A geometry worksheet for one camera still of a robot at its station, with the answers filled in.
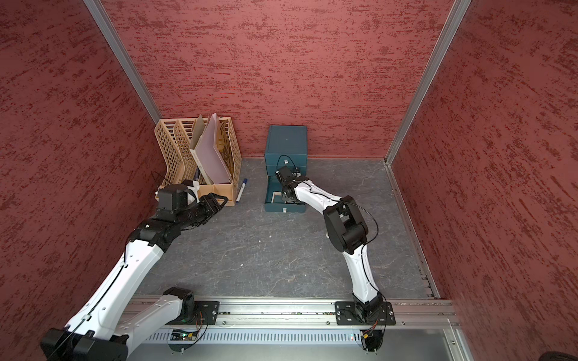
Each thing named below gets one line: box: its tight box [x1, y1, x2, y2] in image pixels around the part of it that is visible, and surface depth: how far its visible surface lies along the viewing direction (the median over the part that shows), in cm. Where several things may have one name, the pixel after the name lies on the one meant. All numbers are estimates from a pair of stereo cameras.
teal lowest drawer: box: [264, 175, 306, 213], surface depth 103 cm
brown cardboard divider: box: [189, 114, 205, 150], surface depth 99 cm
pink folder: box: [190, 112, 232, 186], surface depth 94 cm
